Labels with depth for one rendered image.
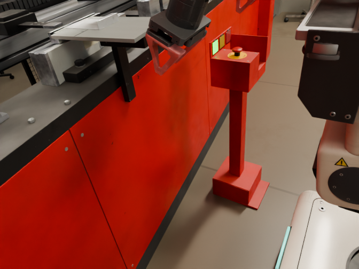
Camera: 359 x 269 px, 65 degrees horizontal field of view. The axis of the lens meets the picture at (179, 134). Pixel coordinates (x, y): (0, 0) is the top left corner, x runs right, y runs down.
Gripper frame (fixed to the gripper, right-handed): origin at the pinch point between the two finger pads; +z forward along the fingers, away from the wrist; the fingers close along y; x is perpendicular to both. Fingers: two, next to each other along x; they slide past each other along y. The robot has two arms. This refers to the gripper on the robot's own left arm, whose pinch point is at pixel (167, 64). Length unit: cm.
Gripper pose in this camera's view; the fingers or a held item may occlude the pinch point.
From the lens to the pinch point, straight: 53.9
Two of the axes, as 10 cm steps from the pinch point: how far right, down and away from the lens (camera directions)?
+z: -3.0, 6.1, 7.3
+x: 8.2, 5.6, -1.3
